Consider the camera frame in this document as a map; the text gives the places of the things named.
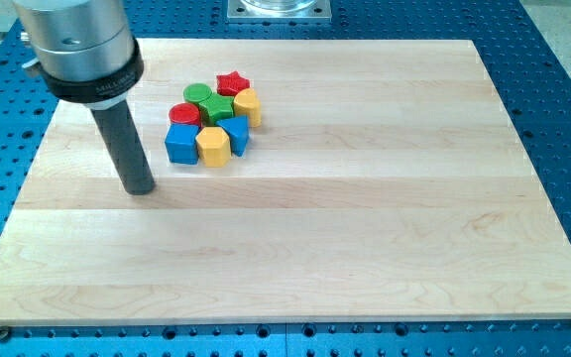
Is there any blue triangle block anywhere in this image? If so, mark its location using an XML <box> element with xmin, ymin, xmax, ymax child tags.
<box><xmin>216</xmin><ymin>115</ymin><xmax>250</xmax><ymax>157</ymax></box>

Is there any wooden board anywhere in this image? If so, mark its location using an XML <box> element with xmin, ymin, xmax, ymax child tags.
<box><xmin>0</xmin><ymin>39</ymin><xmax>571</xmax><ymax>326</ymax></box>

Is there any yellow half-round block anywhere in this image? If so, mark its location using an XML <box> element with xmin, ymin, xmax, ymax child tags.
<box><xmin>233</xmin><ymin>88</ymin><xmax>262</xmax><ymax>128</ymax></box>

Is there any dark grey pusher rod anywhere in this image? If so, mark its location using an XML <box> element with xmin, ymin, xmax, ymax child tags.
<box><xmin>91</xmin><ymin>100</ymin><xmax>155</xmax><ymax>195</ymax></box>

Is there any yellow hexagon block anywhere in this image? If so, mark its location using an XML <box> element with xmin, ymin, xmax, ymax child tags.
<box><xmin>196</xmin><ymin>127</ymin><xmax>231</xmax><ymax>168</ymax></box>

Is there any left board stop screw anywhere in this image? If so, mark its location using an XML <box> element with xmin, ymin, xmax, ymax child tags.
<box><xmin>0</xmin><ymin>326</ymin><xmax>11</xmax><ymax>342</ymax></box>

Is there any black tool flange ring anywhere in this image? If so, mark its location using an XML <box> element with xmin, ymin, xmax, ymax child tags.
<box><xmin>39</xmin><ymin>38</ymin><xmax>145</xmax><ymax>104</ymax></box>

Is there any red cylinder block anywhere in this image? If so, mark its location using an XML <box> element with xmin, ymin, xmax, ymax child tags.
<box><xmin>169</xmin><ymin>103</ymin><xmax>202</xmax><ymax>127</ymax></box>

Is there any green cylinder block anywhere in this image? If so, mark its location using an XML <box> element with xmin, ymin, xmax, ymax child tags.
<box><xmin>182</xmin><ymin>83</ymin><xmax>212</xmax><ymax>104</ymax></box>

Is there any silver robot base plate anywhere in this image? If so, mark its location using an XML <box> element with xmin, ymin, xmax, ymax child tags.
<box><xmin>226</xmin><ymin>0</ymin><xmax>332</xmax><ymax>24</ymax></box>

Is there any red star block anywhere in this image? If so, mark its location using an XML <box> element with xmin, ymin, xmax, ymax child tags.
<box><xmin>216</xmin><ymin>71</ymin><xmax>251</xmax><ymax>96</ymax></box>

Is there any green star block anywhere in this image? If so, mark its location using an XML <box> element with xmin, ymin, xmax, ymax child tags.
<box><xmin>198</xmin><ymin>93</ymin><xmax>234</xmax><ymax>126</ymax></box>

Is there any blue cube block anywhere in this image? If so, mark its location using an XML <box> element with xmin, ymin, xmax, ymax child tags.
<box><xmin>165</xmin><ymin>124</ymin><xmax>199</xmax><ymax>165</ymax></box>

